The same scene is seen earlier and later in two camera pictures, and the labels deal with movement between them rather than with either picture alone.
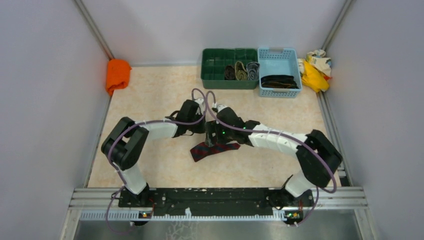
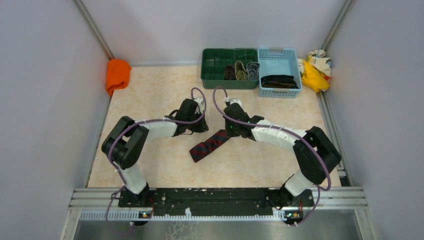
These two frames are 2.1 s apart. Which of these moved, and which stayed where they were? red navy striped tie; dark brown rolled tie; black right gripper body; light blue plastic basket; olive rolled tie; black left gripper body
Moved: red navy striped tie; black right gripper body
Stayed: dark brown rolled tie; olive rolled tie; black left gripper body; light blue plastic basket
